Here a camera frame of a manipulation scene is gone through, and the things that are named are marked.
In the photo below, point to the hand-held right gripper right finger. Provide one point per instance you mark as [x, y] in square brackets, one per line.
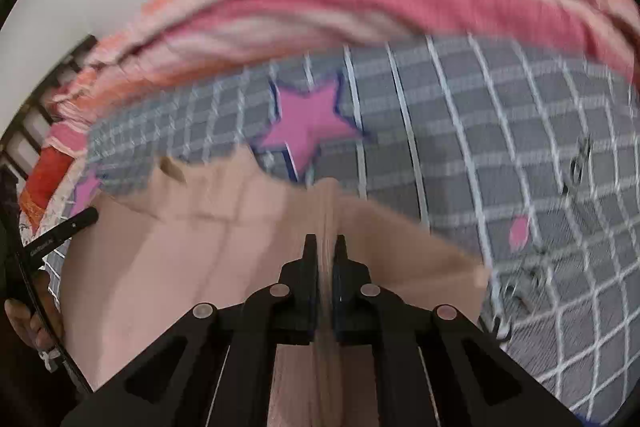
[352, 307]

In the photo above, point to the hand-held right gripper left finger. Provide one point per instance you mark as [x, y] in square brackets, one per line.
[295, 307]

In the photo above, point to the pink knit sweater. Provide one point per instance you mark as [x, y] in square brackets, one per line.
[175, 267]

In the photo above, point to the person's left hand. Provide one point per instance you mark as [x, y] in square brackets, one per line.
[27, 319]

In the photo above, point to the red embroidered pillow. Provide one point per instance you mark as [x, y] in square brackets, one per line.
[50, 177]

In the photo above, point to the dark wooden slatted headboard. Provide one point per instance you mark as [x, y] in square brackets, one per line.
[82, 47]

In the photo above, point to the grey checked blanket with stars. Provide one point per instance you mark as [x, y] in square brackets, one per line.
[450, 132]

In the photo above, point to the pink orange striped quilt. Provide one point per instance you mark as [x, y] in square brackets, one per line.
[350, 7]

